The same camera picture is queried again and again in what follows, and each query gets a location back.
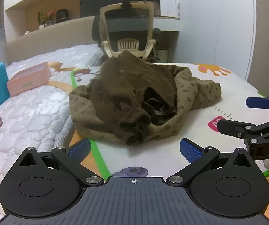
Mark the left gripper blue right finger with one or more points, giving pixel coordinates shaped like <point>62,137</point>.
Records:
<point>199,158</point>

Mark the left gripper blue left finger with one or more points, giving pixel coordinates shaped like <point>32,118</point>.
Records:
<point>69,160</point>

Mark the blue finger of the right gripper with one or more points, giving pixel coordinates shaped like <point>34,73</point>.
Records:
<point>251,133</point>
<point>260,102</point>

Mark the brown polka dot garment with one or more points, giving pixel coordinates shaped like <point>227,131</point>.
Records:
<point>131,101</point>

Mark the white quilted mattress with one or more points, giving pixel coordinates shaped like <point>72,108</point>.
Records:
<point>40,117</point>

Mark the pink rectangular box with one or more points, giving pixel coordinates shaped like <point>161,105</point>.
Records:
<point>28,79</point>

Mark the white waste bin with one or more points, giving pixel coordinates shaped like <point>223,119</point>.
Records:
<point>161,55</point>

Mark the beige bed headboard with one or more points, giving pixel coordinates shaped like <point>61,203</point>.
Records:
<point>81,31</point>

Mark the white paper calendar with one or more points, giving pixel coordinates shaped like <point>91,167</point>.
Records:
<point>169,8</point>

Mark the potted plant on shelf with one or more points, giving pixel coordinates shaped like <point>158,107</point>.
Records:
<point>44,18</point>

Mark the beige mesh office chair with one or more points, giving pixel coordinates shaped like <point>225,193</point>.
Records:
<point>126,26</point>

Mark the dark jar on shelf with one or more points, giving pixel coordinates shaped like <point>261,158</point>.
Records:
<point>62,15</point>

